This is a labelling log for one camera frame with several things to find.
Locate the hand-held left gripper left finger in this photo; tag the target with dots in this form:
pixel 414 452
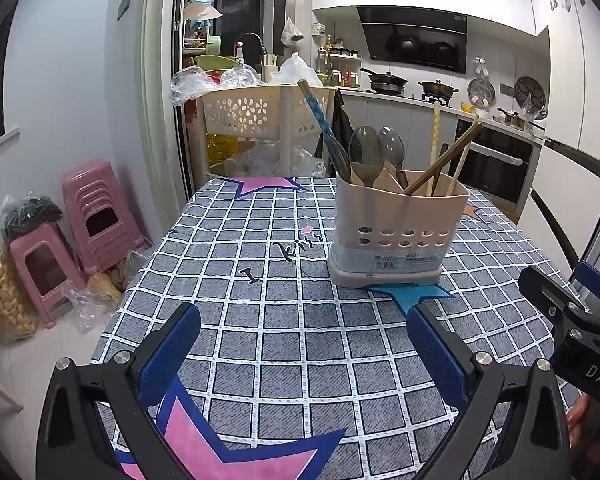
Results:
pixel 172 350

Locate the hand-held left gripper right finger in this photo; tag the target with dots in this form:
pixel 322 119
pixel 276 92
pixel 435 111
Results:
pixel 437 360

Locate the pale wooden chopstick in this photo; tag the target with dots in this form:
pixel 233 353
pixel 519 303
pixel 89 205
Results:
pixel 460 165

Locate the beige plastic utensil holder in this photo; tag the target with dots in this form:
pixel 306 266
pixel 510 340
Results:
pixel 395 210

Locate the brown wooden chopstick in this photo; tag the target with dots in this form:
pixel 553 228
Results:
pixel 457 146
pixel 452 156

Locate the black chopstick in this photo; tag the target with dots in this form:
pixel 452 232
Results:
pixel 443 151

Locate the blue patterned chopstick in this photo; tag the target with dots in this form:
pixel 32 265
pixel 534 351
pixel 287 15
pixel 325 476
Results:
pixel 314 110
pixel 322 110

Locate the person's right hand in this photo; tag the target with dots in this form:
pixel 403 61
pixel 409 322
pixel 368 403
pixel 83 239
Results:
pixel 578 420

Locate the crumpled clear plastic bag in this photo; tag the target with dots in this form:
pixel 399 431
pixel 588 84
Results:
pixel 100 285

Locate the grey checked tablecloth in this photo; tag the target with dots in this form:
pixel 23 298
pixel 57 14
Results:
pixel 280 310

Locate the black built-in oven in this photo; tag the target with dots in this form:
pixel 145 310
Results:
pixel 500 175

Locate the small steel pot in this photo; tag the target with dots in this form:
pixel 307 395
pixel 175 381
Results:
pixel 515 119

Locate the bag of yellow nuts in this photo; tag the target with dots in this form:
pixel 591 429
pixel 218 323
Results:
pixel 7 300

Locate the white refrigerator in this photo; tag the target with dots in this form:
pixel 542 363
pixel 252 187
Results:
pixel 570 110

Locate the small pink stool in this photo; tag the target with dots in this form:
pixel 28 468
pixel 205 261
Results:
pixel 30 245

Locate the tall pink stool stack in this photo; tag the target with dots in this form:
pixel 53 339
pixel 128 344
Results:
pixel 87 185

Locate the yellow bowl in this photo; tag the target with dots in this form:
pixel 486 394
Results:
pixel 469 107

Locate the round dark divided tray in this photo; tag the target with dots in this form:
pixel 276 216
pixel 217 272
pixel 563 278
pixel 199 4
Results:
pixel 529 91

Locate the bag of dark items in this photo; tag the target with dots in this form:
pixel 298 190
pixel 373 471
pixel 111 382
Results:
pixel 30 212

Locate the round metal steamer rack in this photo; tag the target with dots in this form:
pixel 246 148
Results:
pixel 481 91

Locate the yellow oil bottle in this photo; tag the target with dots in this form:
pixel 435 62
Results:
pixel 222 147

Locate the beige perforated basket rack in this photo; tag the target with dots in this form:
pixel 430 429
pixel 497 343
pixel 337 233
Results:
pixel 240 110

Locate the black wok with lid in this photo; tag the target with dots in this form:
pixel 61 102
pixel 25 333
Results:
pixel 387 82

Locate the black plastic bag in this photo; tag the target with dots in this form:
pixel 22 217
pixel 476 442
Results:
pixel 338 110

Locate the black range hood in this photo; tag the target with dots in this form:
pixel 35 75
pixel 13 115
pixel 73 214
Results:
pixel 410 45

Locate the green plastic basin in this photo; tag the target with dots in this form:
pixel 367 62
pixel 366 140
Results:
pixel 215 62

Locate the pale knife block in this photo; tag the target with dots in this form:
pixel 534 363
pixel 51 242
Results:
pixel 270 70

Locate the spice rack with bottles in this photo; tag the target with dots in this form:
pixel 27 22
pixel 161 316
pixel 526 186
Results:
pixel 340 60

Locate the red-capped spray bottle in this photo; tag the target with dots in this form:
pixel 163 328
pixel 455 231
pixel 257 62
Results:
pixel 239 52

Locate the clear plastic bags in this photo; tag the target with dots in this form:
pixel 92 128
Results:
pixel 295 70

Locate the black kitchen faucet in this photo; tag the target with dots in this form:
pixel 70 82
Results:
pixel 250 34

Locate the white hanging plastic bag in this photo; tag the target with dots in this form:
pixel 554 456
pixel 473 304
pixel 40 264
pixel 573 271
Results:
pixel 290 32

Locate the grey wall switch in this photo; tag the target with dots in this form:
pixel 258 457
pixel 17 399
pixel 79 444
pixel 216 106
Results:
pixel 124 7

